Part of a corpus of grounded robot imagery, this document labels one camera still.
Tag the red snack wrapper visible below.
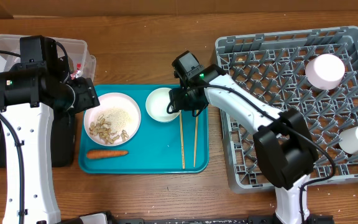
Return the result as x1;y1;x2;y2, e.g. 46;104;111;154
70;63;83;80

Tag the white bowl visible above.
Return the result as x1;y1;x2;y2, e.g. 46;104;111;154
145;87;180;123

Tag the white round plate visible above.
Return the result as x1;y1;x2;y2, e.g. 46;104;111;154
81;93;142;147

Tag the pink bowl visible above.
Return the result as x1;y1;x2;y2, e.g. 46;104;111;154
305;54;345;90

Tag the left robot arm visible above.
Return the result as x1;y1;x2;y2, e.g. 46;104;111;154
0;35;99;223

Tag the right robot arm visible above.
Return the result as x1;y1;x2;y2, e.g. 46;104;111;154
167;51;318;223

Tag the grey dishwasher rack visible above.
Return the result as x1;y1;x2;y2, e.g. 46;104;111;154
213;26;358;184

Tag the peanut shells pile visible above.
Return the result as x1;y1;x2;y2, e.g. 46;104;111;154
88;114;129;145

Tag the clear plastic bin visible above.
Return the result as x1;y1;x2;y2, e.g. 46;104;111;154
0;34;96;79

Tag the black tray bin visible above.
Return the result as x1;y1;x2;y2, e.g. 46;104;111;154
0;114;76;168

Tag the orange carrot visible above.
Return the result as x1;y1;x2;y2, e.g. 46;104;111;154
86;150;129;159

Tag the teal serving tray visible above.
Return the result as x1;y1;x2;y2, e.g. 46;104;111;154
78;85;209;174

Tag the white cup in rack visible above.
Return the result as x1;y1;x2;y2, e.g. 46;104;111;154
339;126;358;154

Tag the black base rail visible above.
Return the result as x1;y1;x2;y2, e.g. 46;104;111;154
57;211;334;224

